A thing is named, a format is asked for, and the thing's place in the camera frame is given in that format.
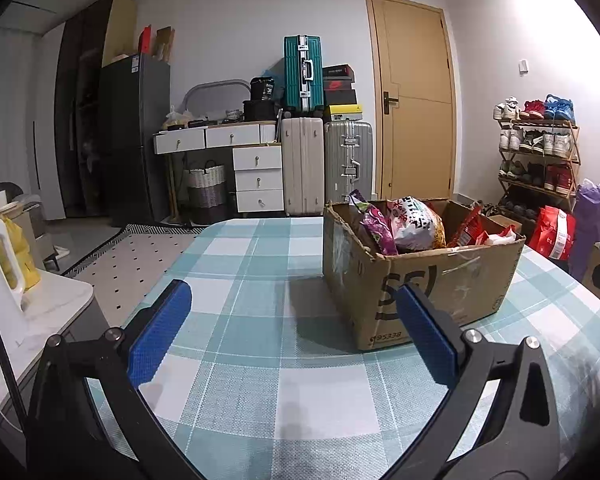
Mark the beige suitcase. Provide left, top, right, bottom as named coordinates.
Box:
left=280, top=117, right=325, bottom=217

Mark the small brown shoe box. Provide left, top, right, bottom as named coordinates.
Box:
left=487, top=214, right=523, bottom=233

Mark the pair of red boots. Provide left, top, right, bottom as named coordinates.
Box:
left=544, top=164, right=576, bottom=195

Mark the brown flat cardboard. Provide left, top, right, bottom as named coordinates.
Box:
left=154, top=26, right=176, bottom=63

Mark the silver suitcase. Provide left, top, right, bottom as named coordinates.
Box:
left=324, top=120, right=374, bottom=206

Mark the brown cardboard box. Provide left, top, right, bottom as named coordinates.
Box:
left=322, top=199, right=527, bottom=352

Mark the white side cabinet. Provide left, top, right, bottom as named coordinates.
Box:
left=0, top=265, right=111, bottom=431

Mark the dark grey fridge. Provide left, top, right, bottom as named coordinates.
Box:
left=99, top=54, right=172, bottom=228

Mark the dotted patterned rug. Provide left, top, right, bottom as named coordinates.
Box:
left=62, top=225, right=206, bottom=331

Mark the wooden door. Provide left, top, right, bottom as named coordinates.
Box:
left=365, top=0, right=456, bottom=201

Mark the woven laundry basket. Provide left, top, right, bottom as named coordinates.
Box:
left=184, top=160, right=228, bottom=224

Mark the pair of white sneakers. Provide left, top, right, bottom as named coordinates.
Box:
left=495, top=96, right=521, bottom=121

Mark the grey kitchen appliance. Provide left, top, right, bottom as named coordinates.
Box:
left=10, top=182, right=46, bottom=251

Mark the teal suitcase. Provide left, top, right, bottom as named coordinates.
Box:
left=283, top=35, right=324, bottom=113

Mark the grey arched frame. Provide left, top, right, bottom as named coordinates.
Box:
left=184, top=79, right=251, bottom=116

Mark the white drawer desk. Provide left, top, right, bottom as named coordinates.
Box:
left=153, top=122, right=285, bottom=223

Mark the dark wardrobe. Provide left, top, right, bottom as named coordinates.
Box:
left=54, top=0, right=136, bottom=218

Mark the checked tablecloth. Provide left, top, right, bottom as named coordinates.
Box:
left=87, top=215, right=600, bottom=480

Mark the white red-print snack bag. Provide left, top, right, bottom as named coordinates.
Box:
left=387, top=196, right=447, bottom=253

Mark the red dark-print snack packet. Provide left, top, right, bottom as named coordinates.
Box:
left=447, top=202, right=486, bottom=248

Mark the wooden shoe rack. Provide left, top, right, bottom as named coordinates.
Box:
left=497, top=117, right=581, bottom=211

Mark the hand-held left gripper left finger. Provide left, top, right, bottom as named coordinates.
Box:
left=26, top=280, right=206, bottom=480

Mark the clear plastic bag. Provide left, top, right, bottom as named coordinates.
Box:
left=161, top=106, right=193, bottom=130

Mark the black storage case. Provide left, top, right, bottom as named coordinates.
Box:
left=242, top=100, right=281, bottom=122

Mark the yellow bag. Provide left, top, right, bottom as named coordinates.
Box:
left=0, top=215, right=42, bottom=293

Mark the red shopping bag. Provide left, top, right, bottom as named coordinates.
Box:
left=529, top=205, right=578, bottom=261

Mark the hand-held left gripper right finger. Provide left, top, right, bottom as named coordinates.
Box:
left=390, top=284, right=563, bottom=480

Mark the pair of blue shoes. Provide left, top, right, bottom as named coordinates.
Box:
left=544, top=94, right=576, bottom=122

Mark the black labelled tub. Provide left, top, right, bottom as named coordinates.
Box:
left=250, top=76, right=277, bottom=102

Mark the purple paper bag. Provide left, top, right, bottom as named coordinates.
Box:
left=569, top=179, right=600, bottom=281

